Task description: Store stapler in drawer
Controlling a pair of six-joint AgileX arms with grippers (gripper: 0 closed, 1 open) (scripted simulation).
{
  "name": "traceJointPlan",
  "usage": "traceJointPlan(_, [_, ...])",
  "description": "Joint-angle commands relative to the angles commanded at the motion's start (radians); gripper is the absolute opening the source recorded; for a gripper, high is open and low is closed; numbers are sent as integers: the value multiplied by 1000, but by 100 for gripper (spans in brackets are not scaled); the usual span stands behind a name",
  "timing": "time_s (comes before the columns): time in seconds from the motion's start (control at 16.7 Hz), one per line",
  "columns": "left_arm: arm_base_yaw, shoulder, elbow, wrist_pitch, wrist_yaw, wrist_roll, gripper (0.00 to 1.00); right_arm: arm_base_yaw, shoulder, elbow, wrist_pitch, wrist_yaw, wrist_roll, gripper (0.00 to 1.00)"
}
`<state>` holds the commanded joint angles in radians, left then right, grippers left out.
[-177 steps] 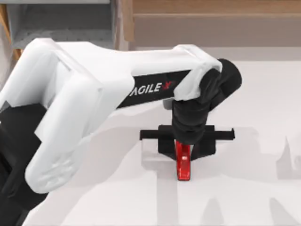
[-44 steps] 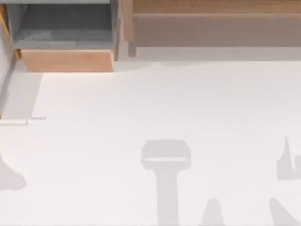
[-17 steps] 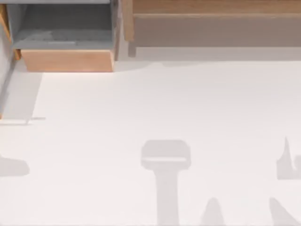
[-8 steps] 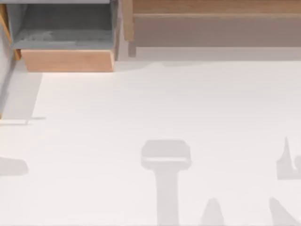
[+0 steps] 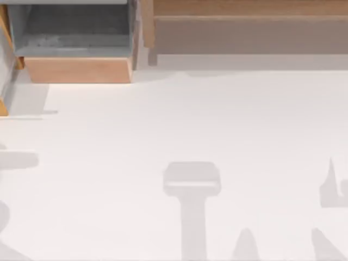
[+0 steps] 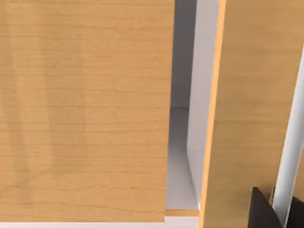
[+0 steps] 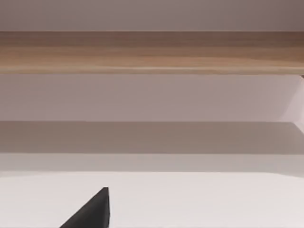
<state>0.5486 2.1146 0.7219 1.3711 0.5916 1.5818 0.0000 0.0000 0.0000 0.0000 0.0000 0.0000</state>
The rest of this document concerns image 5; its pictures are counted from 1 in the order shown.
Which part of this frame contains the pale wooden drawer front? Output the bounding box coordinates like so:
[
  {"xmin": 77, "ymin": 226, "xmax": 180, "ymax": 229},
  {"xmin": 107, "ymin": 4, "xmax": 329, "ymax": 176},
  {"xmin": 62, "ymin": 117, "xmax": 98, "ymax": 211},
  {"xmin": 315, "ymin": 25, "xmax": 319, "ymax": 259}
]
[{"xmin": 23, "ymin": 56, "xmax": 134, "ymax": 84}]

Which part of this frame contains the wooden open shelf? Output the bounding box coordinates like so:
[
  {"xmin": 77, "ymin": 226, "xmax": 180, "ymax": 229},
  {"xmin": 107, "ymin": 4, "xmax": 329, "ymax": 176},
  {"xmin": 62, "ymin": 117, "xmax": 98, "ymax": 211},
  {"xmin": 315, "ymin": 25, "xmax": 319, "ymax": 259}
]
[{"xmin": 141, "ymin": 0, "xmax": 348, "ymax": 67}]

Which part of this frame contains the grey pierced drawer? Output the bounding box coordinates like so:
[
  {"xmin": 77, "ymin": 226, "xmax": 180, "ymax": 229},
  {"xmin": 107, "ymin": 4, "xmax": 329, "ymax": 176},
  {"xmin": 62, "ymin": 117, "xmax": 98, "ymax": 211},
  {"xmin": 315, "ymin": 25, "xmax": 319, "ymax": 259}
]
[{"xmin": 7, "ymin": 0, "xmax": 140, "ymax": 59}]

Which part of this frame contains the wooden cupboard with grey side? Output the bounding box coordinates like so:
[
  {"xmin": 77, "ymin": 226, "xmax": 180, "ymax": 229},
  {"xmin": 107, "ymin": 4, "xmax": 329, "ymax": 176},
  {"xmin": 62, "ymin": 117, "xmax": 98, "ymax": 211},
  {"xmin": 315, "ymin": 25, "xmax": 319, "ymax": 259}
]
[{"xmin": 0, "ymin": 4, "xmax": 26, "ymax": 117}]

